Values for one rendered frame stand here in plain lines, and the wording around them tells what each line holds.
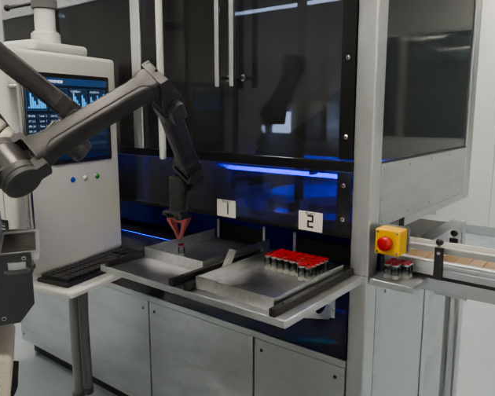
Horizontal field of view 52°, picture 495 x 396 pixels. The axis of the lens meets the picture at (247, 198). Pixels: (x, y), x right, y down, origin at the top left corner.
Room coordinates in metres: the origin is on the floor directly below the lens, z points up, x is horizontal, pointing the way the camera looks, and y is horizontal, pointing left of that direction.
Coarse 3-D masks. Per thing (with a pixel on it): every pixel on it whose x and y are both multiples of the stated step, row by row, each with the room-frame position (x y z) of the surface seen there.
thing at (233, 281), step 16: (256, 256) 1.51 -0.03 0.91; (208, 272) 1.34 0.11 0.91; (224, 272) 1.39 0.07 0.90; (240, 272) 1.44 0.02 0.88; (256, 272) 1.44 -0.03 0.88; (272, 272) 1.44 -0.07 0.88; (336, 272) 1.38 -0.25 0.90; (208, 288) 1.28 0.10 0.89; (224, 288) 1.24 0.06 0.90; (240, 288) 1.21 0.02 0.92; (256, 288) 1.30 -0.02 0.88; (272, 288) 1.30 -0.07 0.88; (288, 288) 1.30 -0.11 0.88; (304, 288) 1.25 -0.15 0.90; (256, 304) 1.17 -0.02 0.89; (272, 304) 1.14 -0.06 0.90
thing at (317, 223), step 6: (300, 216) 1.53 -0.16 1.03; (306, 216) 1.52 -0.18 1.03; (318, 216) 1.49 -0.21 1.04; (300, 222) 1.53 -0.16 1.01; (306, 222) 1.52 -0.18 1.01; (312, 222) 1.51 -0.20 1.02; (318, 222) 1.49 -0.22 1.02; (300, 228) 1.53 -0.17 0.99; (306, 228) 1.52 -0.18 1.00; (312, 228) 1.51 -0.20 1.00; (318, 228) 1.49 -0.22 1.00
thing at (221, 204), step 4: (220, 200) 1.74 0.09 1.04; (224, 200) 1.73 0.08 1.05; (228, 200) 1.72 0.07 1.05; (232, 200) 1.71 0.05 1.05; (220, 204) 1.74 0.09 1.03; (224, 204) 1.73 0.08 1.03; (232, 204) 1.71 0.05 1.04; (220, 208) 1.74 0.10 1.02; (224, 208) 1.73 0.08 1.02; (232, 208) 1.71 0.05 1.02; (220, 212) 1.74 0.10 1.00; (224, 212) 1.73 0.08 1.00; (232, 212) 1.71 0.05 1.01; (224, 216) 1.73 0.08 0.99; (228, 216) 1.72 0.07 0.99; (232, 216) 1.71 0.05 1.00
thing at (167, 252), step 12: (168, 240) 1.68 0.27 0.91; (180, 240) 1.72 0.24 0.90; (192, 240) 1.77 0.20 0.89; (204, 240) 1.81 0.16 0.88; (216, 240) 1.81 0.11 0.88; (228, 240) 1.81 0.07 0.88; (264, 240) 1.68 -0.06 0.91; (156, 252) 1.56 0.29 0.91; (168, 252) 1.53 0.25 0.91; (192, 252) 1.65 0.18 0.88; (204, 252) 1.65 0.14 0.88; (216, 252) 1.65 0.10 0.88; (240, 252) 1.58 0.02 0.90; (180, 264) 1.50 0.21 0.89; (192, 264) 1.46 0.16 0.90; (204, 264) 1.45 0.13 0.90
